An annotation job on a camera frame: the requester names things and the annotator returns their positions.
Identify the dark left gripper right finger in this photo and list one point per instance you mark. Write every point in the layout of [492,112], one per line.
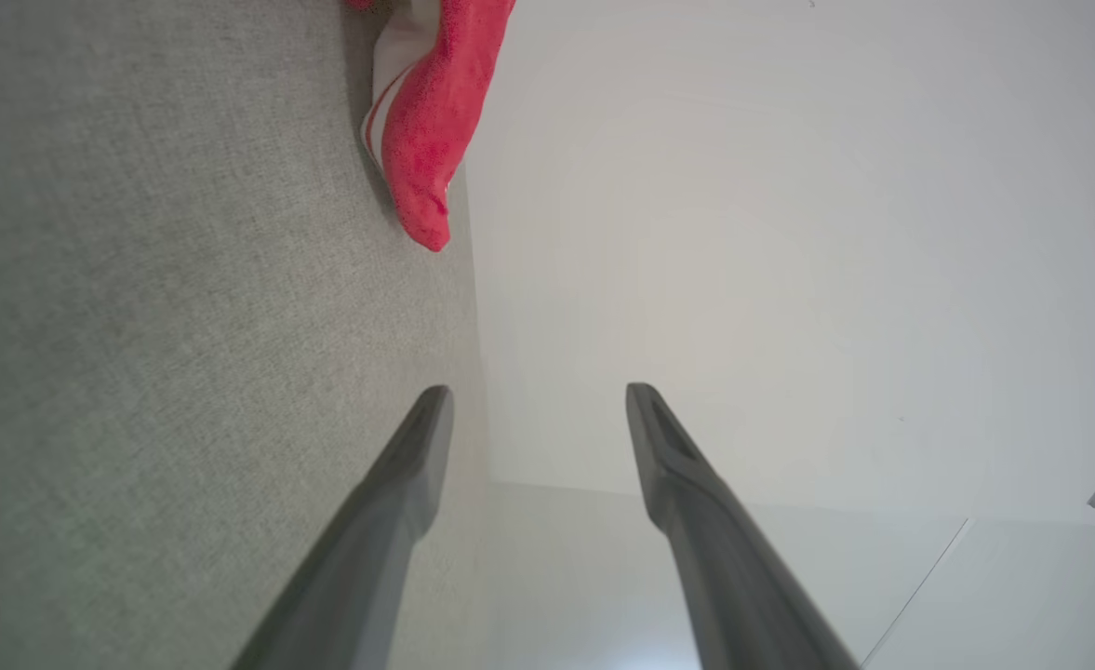
[724,568]

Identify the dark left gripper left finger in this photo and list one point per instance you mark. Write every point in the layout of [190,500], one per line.
[380,540]

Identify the red Bulls 23 jersey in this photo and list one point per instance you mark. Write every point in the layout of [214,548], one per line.
[435,140]

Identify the grey fabric sofa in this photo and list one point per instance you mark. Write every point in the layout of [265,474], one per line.
[138,326]

